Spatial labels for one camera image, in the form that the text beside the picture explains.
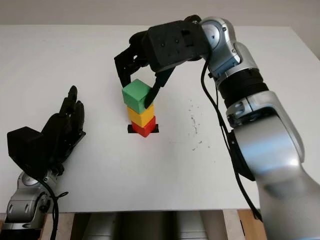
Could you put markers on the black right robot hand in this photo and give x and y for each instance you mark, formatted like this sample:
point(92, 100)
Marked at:
point(136, 55)

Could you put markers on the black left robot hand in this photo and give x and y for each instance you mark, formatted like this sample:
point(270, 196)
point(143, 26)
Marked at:
point(65, 130)

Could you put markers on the green wooden cube block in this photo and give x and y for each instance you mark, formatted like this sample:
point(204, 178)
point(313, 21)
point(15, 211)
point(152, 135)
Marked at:
point(133, 96)

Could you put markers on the yellow wooden cube block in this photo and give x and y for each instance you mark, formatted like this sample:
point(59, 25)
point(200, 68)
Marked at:
point(140, 117)

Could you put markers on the red wooden cube block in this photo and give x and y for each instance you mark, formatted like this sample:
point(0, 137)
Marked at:
point(145, 130)

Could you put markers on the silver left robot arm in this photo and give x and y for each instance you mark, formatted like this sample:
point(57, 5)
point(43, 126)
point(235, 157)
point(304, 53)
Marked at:
point(22, 202)

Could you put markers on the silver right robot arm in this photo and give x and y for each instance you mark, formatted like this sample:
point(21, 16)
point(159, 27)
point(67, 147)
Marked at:
point(265, 150)

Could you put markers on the black tape strip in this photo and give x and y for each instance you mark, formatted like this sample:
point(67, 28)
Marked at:
point(130, 129)

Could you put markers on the grey robot body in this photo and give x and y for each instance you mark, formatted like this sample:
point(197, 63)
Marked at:
point(147, 226)

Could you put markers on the white table leg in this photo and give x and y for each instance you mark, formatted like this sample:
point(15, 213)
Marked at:
point(231, 225)

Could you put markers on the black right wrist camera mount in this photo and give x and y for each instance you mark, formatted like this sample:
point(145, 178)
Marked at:
point(175, 45)

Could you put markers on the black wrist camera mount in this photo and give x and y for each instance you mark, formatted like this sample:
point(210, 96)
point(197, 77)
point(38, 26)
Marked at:
point(175, 45)
point(27, 150)

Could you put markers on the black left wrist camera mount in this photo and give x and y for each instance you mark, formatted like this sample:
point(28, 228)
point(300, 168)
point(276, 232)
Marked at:
point(27, 150)

